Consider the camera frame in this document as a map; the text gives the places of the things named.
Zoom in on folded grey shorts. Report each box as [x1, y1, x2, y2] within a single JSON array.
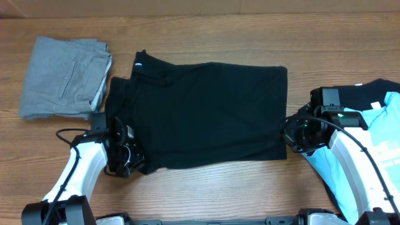
[[19, 36, 113, 119]]

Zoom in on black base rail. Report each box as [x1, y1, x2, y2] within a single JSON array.
[[96, 212, 301, 225]]

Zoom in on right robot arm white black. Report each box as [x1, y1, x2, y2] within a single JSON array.
[[281, 86, 399, 224]]

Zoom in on black t-shirt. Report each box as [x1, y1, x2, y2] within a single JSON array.
[[105, 51, 288, 174]]

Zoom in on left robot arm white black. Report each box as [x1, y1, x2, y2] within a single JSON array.
[[21, 112, 144, 225]]

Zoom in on light blue garment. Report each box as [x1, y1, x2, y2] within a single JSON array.
[[302, 91, 400, 225]]

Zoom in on black garment under pile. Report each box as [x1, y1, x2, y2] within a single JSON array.
[[308, 79, 399, 224]]

